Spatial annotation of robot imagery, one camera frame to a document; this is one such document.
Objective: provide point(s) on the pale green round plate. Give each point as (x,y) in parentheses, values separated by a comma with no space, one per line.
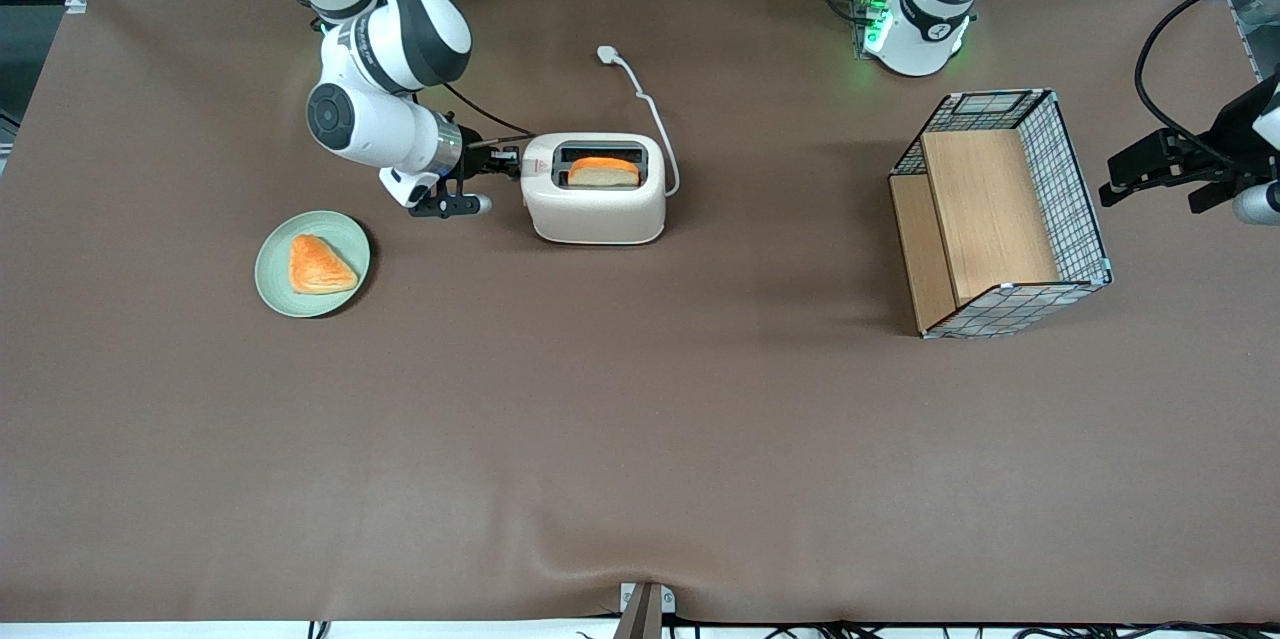
(275,284)

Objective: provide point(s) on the white two-slot toaster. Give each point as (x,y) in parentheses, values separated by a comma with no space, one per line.
(600,214)

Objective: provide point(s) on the brown table cover cloth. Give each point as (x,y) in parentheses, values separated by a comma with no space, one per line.
(640,419)

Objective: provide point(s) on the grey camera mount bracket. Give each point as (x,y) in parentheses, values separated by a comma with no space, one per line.
(642,609)

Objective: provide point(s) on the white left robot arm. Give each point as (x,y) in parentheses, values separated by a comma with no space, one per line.
(925,29)

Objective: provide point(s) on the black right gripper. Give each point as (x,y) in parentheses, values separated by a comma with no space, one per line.
(477,160)

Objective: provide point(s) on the triangular orange pastry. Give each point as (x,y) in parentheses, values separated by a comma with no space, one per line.
(318,267)

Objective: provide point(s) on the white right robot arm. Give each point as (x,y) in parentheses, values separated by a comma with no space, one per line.
(400,29)

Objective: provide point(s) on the toast bread slice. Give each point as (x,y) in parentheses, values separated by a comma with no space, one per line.
(603,174)

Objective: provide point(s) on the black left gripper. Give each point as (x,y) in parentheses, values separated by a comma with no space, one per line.
(1226,133)

